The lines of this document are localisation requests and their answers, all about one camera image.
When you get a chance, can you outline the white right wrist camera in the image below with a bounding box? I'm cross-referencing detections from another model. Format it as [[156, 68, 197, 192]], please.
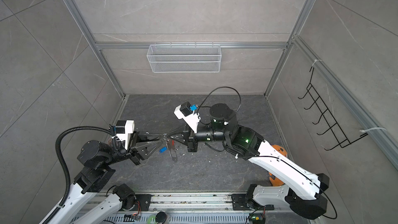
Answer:
[[174, 102, 201, 133]]

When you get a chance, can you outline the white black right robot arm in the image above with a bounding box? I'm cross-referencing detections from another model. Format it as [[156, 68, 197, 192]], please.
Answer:
[[166, 102, 330, 220]]

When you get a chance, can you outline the black corrugated cable conduit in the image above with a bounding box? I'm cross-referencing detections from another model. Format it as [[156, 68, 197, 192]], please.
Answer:
[[41, 126, 119, 224]]

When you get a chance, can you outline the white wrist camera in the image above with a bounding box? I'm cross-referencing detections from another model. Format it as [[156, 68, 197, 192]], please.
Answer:
[[109, 120, 135, 150], [174, 102, 201, 133]]

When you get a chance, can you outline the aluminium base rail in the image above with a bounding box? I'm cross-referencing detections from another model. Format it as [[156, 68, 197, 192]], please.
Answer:
[[83, 191, 321, 224]]

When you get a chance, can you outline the black camera cable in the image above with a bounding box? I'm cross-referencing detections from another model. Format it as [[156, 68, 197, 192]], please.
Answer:
[[197, 86, 243, 122]]

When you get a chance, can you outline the black wire hook rack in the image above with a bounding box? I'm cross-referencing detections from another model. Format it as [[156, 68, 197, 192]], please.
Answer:
[[298, 67, 368, 151]]

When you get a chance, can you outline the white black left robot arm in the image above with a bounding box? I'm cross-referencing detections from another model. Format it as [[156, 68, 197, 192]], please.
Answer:
[[41, 129, 162, 224]]

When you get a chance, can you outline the white wire mesh basket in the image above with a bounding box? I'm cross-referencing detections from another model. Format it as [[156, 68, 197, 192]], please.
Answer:
[[147, 44, 222, 73]]

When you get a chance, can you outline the orange round toy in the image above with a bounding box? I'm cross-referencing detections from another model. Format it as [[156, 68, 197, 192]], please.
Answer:
[[268, 144, 288, 187]]

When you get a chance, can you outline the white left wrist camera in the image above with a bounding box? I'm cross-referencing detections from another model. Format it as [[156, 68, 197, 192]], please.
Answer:
[[109, 120, 135, 150]]

